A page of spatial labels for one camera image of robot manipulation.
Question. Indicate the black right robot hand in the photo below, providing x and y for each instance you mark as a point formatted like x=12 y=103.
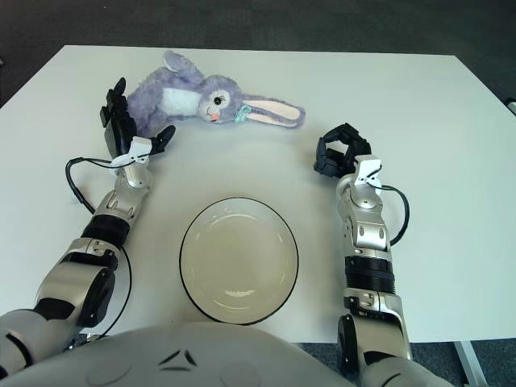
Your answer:
x=354 y=149

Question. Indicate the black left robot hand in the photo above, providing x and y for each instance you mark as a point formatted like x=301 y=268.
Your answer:
x=119 y=133

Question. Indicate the purple plush bunny doll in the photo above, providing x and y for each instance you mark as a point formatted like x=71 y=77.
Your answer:
x=221 y=92

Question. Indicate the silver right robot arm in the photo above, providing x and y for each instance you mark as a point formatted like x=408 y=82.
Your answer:
x=369 y=234

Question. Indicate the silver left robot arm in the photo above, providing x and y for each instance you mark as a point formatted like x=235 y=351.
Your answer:
x=121 y=201

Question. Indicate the white plate with black rim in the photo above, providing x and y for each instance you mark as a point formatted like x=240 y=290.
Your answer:
x=242 y=262

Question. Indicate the white floor item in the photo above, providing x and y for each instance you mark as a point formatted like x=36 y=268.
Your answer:
x=512 y=106

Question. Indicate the grey robot torso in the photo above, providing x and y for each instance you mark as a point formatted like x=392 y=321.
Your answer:
x=201 y=354

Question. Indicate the white table leg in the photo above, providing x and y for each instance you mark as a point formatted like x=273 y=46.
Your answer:
x=469 y=363

